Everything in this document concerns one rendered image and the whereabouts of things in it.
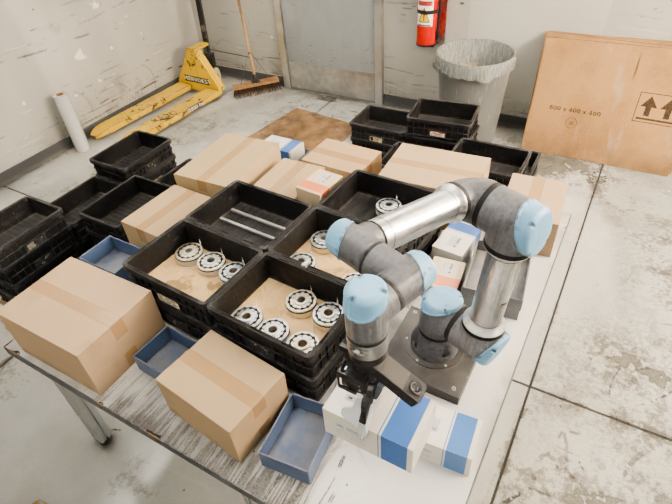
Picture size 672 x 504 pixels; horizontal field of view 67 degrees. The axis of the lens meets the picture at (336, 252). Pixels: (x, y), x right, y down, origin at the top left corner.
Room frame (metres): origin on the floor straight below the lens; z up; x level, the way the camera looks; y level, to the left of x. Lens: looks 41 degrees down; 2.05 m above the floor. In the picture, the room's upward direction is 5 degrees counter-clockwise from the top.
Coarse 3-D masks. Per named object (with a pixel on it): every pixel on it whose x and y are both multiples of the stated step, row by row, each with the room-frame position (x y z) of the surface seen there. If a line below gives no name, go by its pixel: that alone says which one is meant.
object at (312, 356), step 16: (272, 256) 1.31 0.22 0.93; (224, 288) 1.17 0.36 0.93; (208, 304) 1.11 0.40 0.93; (224, 320) 1.05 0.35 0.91; (240, 320) 1.03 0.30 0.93; (256, 336) 0.98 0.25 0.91; (272, 336) 0.96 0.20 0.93; (288, 352) 0.91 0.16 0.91; (304, 352) 0.89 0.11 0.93; (320, 352) 0.90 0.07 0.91
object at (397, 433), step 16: (336, 400) 0.60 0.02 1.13; (352, 400) 0.59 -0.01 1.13; (384, 400) 0.59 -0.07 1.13; (400, 400) 0.58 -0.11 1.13; (432, 400) 0.58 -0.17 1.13; (336, 416) 0.56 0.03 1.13; (384, 416) 0.55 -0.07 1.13; (400, 416) 0.55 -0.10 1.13; (416, 416) 0.55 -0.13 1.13; (432, 416) 0.56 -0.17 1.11; (336, 432) 0.57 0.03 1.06; (352, 432) 0.55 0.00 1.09; (368, 432) 0.53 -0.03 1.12; (384, 432) 0.52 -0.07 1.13; (400, 432) 0.51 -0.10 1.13; (416, 432) 0.51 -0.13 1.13; (368, 448) 0.53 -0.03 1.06; (384, 448) 0.51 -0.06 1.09; (400, 448) 0.49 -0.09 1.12; (416, 448) 0.49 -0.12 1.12; (400, 464) 0.49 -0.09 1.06
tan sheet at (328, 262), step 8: (304, 248) 1.45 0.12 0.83; (320, 256) 1.40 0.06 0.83; (328, 256) 1.40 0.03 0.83; (320, 264) 1.36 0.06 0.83; (328, 264) 1.35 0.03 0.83; (336, 264) 1.35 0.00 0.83; (344, 264) 1.35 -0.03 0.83; (328, 272) 1.31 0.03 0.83; (336, 272) 1.31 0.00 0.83; (344, 272) 1.31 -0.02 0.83; (352, 272) 1.30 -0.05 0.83
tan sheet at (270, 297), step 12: (264, 288) 1.26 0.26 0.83; (276, 288) 1.25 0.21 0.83; (288, 288) 1.25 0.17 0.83; (252, 300) 1.21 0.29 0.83; (264, 300) 1.20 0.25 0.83; (276, 300) 1.20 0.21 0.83; (264, 312) 1.15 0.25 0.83; (276, 312) 1.14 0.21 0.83; (288, 324) 1.09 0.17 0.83; (300, 324) 1.08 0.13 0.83; (312, 324) 1.08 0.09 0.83
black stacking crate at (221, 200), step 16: (224, 192) 1.74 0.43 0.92; (240, 192) 1.79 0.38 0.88; (256, 192) 1.74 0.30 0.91; (208, 208) 1.66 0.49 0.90; (224, 208) 1.72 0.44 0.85; (240, 208) 1.75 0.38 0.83; (256, 208) 1.74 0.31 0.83; (272, 208) 1.69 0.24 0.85; (288, 208) 1.64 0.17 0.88; (304, 208) 1.60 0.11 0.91; (224, 224) 1.65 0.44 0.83; (256, 224) 1.63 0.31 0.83; (288, 224) 1.61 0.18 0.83; (256, 240) 1.53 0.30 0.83
